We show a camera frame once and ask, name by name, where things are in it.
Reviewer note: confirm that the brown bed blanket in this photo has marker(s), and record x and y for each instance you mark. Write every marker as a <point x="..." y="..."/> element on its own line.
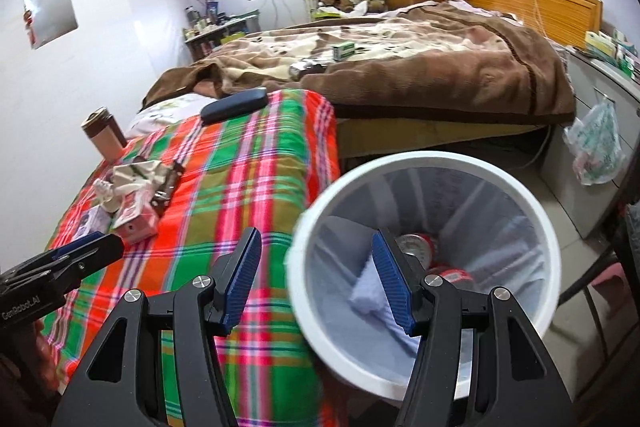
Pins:
<point x="425" y="72"/>

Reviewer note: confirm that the silver item on blanket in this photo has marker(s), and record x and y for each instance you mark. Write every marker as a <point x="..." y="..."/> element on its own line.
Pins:
<point x="305" y="70"/>

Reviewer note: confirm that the printed paper bag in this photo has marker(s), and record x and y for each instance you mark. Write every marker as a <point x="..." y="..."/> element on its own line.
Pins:
<point x="137" y="177"/>

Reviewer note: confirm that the white wrapper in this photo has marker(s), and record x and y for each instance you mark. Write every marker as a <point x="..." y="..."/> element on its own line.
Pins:
<point x="106" y="196"/>

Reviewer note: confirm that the white purple-print carton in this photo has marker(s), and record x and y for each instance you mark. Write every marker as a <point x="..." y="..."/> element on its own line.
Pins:
<point x="92" y="222"/>

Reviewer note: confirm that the white floral bed sheet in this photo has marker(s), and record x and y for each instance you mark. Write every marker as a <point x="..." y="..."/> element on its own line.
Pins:
<point x="160" y="112"/>

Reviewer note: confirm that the cluttered shelf desk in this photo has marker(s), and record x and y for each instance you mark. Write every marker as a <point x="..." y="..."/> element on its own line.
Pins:
<point x="235" y="27"/>

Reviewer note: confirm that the white green plastic bag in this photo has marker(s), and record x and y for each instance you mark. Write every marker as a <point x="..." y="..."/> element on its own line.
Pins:
<point x="595" y="147"/>

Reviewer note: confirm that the white foam net sleeve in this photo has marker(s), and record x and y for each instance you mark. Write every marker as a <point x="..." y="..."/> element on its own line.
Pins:
<point x="367" y="294"/>

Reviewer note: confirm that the pink white carton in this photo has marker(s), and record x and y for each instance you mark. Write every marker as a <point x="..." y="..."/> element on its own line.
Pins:
<point x="135" y="222"/>

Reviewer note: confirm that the pile of medicine boxes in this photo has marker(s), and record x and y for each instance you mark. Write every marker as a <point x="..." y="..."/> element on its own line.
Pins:
<point x="607" y="49"/>

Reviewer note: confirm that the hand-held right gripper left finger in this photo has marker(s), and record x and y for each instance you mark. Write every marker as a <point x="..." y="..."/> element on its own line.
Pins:
<point x="242" y="277"/>

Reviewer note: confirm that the small green box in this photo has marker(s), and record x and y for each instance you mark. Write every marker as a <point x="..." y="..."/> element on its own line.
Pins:
<point x="345" y="51"/>

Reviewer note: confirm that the wooden bed headboard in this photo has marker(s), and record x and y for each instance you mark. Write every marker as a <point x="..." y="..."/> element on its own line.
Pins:
<point x="550" y="9"/>

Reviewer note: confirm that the dark blue glasses case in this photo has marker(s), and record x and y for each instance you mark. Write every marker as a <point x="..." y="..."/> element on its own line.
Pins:
<point x="232" y="106"/>

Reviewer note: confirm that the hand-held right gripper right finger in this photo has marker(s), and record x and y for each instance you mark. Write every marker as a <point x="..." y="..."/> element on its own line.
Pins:
<point x="392" y="282"/>

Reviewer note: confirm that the plaid tablecloth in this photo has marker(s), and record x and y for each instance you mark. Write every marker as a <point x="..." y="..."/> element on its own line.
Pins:
<point x="240" y="177"/>

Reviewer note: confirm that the beige brown travel mug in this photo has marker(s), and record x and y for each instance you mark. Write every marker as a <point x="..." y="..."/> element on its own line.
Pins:
<point x="105" y="139"/>

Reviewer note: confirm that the dark brown wrapper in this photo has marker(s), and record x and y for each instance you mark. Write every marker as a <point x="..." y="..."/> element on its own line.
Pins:
<point x="167" y="187"/>

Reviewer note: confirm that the grey nightstand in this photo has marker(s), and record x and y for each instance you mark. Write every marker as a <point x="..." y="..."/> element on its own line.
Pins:
<point x="590" y="77"/>

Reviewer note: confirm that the red drink can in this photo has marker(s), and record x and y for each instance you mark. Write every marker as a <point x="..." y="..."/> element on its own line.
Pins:
<point x="417" y="249"/>

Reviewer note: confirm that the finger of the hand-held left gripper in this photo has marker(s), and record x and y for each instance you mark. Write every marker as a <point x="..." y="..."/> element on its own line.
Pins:
<point x="95" y="254"/>
<point x="75" y="246"/>

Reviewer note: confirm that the white waste bin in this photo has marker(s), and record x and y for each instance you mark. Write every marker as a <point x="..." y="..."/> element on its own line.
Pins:
<point x="475" y="207"/>

